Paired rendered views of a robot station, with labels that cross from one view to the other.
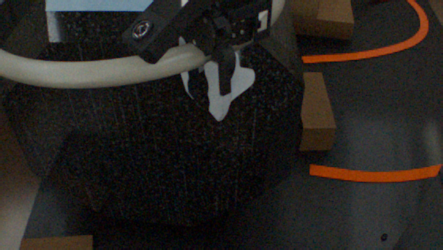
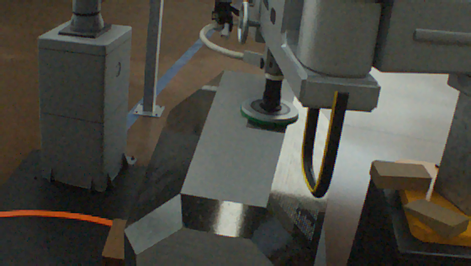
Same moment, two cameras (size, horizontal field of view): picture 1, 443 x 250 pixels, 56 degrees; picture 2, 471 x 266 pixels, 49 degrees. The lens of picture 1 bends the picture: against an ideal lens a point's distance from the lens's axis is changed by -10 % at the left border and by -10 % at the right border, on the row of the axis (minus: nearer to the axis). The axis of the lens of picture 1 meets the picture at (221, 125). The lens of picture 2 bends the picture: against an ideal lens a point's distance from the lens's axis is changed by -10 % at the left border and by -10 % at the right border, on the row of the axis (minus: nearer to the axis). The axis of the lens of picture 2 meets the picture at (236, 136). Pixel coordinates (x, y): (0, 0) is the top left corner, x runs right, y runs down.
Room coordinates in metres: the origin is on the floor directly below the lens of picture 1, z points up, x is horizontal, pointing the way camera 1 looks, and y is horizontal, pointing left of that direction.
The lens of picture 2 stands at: (3.20, 0.10, 1.64)
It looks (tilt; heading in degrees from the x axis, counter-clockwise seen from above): 25 degrees down; 179
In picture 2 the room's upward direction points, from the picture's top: 7 degrees clockwise
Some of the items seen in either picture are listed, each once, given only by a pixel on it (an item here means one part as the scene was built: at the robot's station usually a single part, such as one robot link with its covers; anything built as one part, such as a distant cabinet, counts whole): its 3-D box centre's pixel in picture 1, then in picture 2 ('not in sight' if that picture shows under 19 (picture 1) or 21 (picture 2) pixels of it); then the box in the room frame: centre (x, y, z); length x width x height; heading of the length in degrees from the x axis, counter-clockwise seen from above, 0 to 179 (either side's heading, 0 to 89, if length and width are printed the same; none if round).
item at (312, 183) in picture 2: not in sight; (320, 135); (1.91, 0.33, 1.05); 0.23 x 0.03 x 0.32; 8
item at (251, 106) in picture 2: not in sight; (270, 109); (1.25, 0.24, 0.84); 0.21 x 0.21 x 0.01
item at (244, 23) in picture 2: not in sight; (254, 23); (1.39, 0.14, 1.20); 0.15 x 0.10 x 0.15; 8
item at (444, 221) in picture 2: not in sight; (435, 212); (1.83, 0.76, 0.80); 0.20 x 0.10 x 0.05; 34
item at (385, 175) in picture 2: not in sight; (400, 175); (1.61, 0.69, 0.81); 0.20 x 0.10 x 0.05; 95
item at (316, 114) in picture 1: (311, 110); (120, 247); (1.22, -0.33, 0.07); 0.30 x 0.12 x 0.12; 1
